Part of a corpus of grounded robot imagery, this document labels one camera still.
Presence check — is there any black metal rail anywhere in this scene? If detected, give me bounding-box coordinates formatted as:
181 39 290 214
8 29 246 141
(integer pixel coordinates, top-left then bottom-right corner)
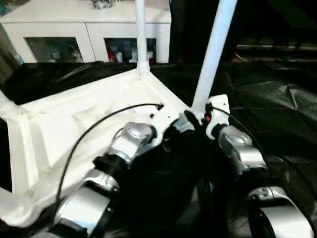
237 44 317 52

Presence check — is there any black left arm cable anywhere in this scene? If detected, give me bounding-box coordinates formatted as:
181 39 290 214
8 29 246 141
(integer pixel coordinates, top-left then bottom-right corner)
56 103 165 200

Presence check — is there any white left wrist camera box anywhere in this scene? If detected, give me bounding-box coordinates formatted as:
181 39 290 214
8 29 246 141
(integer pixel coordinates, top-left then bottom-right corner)
148 105 180 145

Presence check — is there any white glass-door cabinet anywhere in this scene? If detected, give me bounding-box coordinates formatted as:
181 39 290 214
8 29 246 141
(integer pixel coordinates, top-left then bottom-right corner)
0 0 172 64

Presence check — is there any black mat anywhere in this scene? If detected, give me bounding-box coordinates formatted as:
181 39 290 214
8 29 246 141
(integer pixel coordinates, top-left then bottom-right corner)
0 59 317 238

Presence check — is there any grey curtain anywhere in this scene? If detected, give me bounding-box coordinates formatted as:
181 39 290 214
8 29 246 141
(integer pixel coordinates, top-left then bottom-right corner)
0 27 20 82

